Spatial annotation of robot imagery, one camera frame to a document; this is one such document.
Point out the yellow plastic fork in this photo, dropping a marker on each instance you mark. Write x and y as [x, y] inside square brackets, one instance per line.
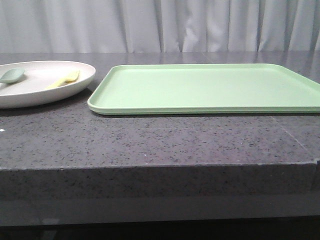
[69, 78]

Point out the white round plate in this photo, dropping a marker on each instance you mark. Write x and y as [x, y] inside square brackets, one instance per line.
[31, 88]

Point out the light green rectangular tray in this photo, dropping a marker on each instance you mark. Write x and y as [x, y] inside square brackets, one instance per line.
[239, 88]

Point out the light green spoon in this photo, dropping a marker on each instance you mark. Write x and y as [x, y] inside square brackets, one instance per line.
[12, 75]

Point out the white pleated curtain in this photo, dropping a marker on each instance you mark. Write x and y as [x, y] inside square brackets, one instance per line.
[158, 26]

